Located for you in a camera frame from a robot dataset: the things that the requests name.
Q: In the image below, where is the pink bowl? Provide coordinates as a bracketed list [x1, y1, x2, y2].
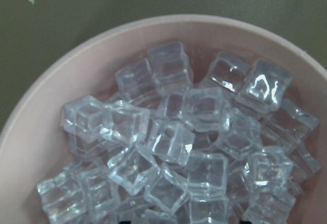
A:
[1, 15, 326, 223]

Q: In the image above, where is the pile of clear ice cubes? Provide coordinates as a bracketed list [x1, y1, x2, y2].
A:
[37, 42, 321, 223]

